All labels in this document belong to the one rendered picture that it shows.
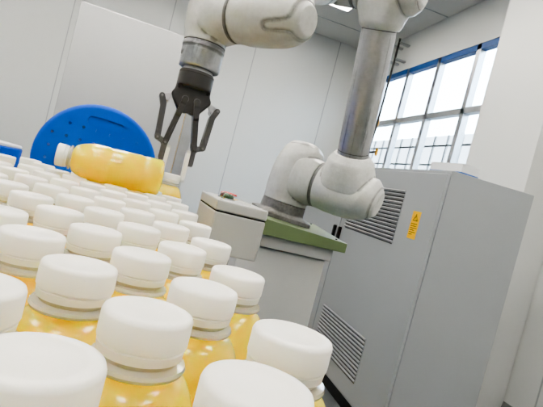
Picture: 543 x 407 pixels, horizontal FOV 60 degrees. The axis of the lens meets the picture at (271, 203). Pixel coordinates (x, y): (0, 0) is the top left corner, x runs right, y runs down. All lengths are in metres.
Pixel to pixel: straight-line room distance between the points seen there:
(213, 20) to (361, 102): 0.59
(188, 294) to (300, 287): 1.30
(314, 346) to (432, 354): 2.34
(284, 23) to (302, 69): 5.87
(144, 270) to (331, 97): 6.61
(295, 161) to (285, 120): 5.07
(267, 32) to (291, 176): 0.71
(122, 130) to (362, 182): 0.72
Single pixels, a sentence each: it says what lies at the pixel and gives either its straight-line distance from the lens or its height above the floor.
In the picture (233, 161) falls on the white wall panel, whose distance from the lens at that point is 6.43.
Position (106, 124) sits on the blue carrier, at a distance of 1.20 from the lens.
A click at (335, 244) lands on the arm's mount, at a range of 1.52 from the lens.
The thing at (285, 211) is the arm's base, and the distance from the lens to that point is 1.56.
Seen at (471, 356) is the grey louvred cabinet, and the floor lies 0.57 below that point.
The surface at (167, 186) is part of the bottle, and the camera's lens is 1.01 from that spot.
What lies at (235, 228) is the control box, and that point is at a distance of 0.87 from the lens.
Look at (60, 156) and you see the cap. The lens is 0.86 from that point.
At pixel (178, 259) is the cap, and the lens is 0.37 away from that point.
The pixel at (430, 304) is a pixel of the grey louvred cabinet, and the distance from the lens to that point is 2.46.
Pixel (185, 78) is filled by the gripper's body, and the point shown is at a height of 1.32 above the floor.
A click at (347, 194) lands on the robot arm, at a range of 1.46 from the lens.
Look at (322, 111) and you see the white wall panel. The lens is 6.80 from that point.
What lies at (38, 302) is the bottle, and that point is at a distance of 0.26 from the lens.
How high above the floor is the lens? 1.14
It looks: 2 degrees down
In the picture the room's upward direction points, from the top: 15 degrees clockwise
